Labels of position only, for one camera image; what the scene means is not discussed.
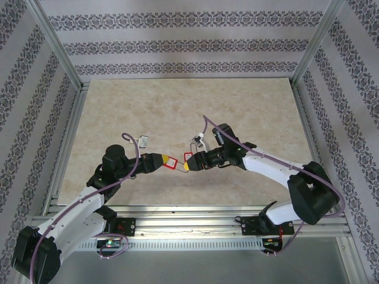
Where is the aluminium side rail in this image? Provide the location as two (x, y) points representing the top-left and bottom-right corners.
(43, 83), (90, 215)
(291, 82), (361, 267)

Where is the slotted metal cable duct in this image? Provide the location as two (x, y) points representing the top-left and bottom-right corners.
(79, 238), (266, 251)

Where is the red padlock with white label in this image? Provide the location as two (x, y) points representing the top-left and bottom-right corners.
(183, 143), (198, 162)
(162, 157), (187, 174)

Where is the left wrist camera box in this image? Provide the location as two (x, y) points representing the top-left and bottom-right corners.
(132, 134), (149, 148)

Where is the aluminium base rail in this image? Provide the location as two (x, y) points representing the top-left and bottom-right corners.
(29, 204), (350, 237)

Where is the grey metal panel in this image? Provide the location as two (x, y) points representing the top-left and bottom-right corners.
(59, 250), (352, 284)

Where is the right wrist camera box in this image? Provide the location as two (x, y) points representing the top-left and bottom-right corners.
(191, 133), (211, 152)

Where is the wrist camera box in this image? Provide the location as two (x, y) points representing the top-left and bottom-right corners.
(132, 134), (149, 148)
(191, 133), (211, 152)

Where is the small controller circuit board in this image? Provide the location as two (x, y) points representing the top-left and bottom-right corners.
(96, 238), (122, 249)
(262, 238), (284, 248)

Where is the aluminium frame post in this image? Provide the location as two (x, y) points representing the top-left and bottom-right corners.
(290, 0), (346, 85)
(28, 0), (83, 91)

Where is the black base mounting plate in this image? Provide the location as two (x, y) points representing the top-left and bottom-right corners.
(102, 217), (137, 237)
(241, 215), (296, 237)

